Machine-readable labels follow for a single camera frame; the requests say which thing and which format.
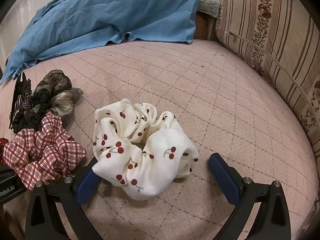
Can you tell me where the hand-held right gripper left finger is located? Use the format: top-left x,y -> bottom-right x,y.
24,155 -> 106,240

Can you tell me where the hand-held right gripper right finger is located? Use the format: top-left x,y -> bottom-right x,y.
209,152 -> 292,240

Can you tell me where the red plaid scrunchie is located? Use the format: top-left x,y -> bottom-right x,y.
3,112 -> 87,191

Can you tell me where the white cherry print scrunchie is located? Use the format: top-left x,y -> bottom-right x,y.
92,98 -> 199,201

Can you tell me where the black satin scrunchie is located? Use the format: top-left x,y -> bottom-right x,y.
12,90 -> 52,134

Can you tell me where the olive sheer beaded scrunchie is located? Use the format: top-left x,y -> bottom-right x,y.
34,69 -> 84,127

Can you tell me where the striped floral cushion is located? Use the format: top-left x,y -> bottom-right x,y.
215,0 -> 320,153

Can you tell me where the blue cloth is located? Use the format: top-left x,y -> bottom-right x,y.
0,0 -> 201,86

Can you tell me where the grey knitted cloth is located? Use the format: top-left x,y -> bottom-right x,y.
197,0 -> 221,19

